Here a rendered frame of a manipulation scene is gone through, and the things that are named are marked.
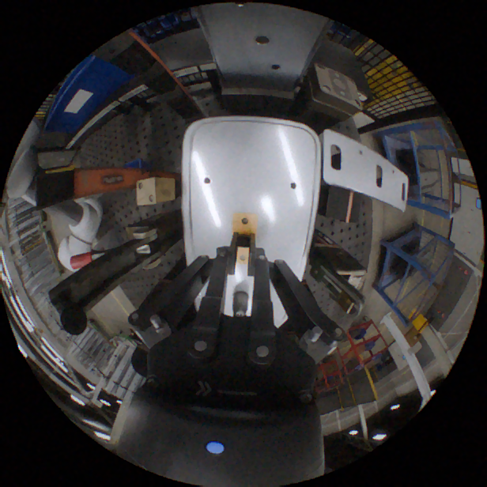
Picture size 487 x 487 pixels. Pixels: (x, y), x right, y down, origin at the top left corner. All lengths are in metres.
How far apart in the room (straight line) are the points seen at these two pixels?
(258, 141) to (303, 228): 0.15
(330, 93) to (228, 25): 0.15
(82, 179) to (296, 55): 0.26
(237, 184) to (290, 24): 0.24
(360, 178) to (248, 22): 0.28
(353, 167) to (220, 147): 0.23
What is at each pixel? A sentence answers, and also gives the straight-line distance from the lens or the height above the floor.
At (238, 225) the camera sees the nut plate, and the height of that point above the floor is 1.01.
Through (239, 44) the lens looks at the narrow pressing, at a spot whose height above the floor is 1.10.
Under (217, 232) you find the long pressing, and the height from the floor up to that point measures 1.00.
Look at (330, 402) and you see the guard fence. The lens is 7.89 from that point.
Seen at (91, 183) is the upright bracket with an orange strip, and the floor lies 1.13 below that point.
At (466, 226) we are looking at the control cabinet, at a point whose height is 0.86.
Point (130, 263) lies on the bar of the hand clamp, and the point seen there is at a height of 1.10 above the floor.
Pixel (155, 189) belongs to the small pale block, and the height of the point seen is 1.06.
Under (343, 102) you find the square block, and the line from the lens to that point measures 0.26.
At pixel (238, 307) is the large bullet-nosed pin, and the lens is 0.26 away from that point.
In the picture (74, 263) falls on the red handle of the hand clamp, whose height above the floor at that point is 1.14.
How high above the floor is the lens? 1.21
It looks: 67 degrees down
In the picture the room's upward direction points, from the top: 172 degrees counter-clockwise
